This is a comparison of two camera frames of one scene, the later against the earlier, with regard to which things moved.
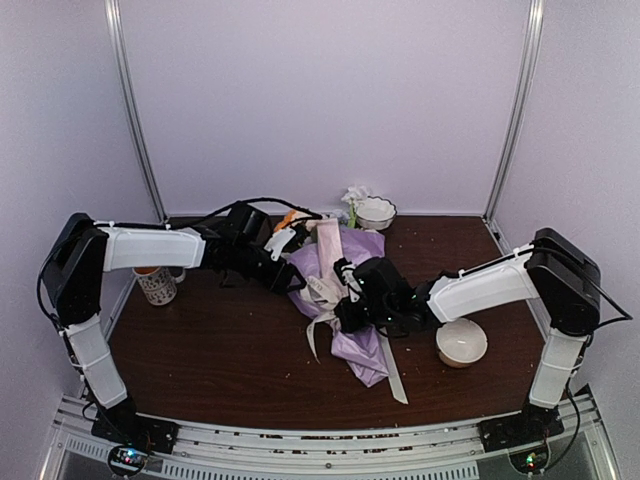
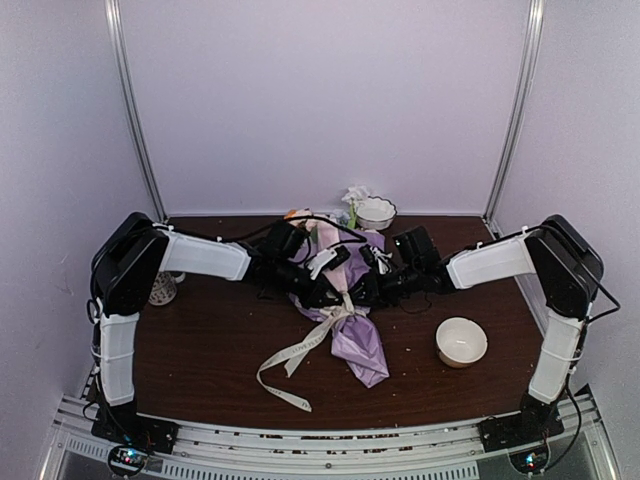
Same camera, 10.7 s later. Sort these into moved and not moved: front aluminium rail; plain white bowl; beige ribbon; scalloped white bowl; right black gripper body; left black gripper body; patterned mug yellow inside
Moved: left black gripper body; right black gripper body; beige ribbon
Not moved: scalloped white bowl; front aluminium rail; patterned mug yellow inside; plain white bowl
